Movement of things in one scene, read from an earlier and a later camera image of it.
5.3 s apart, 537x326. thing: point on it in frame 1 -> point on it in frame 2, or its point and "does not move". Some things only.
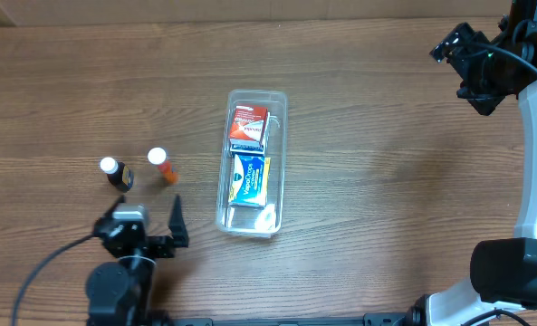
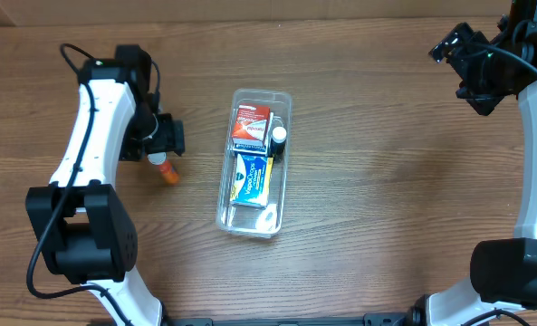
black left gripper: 152,244 -> 172,137
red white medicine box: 248,124 does not move
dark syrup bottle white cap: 118,174 -> 279,135
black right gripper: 469,63 does not move
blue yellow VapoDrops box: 248,179 does not move
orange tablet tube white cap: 158,156 does not move
